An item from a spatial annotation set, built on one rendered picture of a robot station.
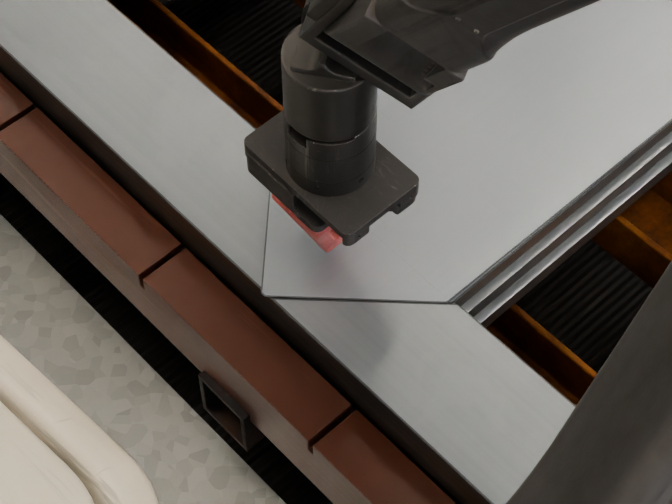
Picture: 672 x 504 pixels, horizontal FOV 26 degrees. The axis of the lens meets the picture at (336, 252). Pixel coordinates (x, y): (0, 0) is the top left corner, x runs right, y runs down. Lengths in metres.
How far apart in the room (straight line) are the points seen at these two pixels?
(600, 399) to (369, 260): 0.59
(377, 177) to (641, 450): 0.53
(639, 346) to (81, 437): 0.17
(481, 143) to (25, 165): 0.34
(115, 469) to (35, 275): 0.81
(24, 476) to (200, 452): 0.74
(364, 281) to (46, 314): 0.32
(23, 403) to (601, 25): 0.79
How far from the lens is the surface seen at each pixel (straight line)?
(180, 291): 1.04
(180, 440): 1.15
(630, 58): 1.15
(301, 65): 0.84
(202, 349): 1.04
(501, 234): 1.03
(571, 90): 1.12
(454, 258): 1.01
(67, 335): 1.21
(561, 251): 1.06
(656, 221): 1.28
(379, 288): 1.00
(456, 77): 0.78
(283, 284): 1.00
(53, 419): 0.44
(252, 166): 0.95
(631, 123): 1.10
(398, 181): 0.92
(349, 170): 0.89
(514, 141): 1.08
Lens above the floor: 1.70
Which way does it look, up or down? 56 degrees down
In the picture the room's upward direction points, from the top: straight up
